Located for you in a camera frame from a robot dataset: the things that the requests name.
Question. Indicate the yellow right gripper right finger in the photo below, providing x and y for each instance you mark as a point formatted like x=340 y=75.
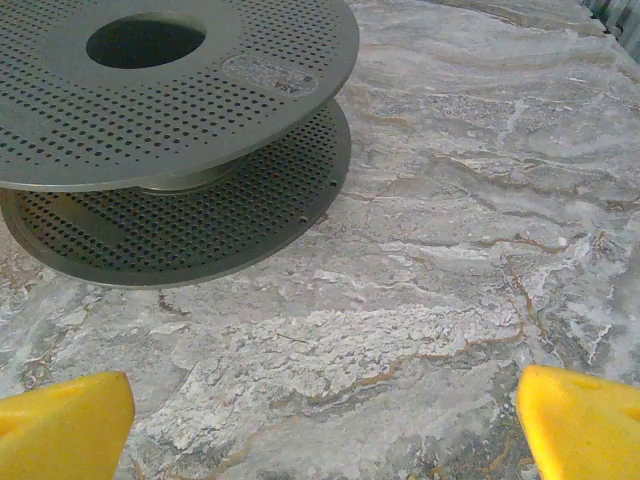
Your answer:
x=585 y=435

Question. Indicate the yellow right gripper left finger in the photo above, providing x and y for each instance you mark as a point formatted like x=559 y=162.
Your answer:
x=65 y=430

